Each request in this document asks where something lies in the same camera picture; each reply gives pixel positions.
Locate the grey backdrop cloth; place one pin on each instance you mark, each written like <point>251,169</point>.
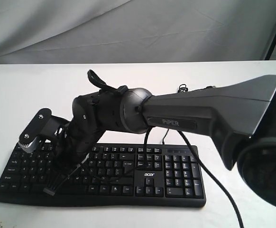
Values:
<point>134,31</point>

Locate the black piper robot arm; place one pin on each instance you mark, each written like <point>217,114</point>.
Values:
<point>240,119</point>

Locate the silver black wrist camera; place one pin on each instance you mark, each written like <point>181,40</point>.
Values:
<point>43,126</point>

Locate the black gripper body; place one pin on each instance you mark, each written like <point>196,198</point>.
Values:
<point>73,145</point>

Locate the black acer keyboard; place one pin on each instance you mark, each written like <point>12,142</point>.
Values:
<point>115,174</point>

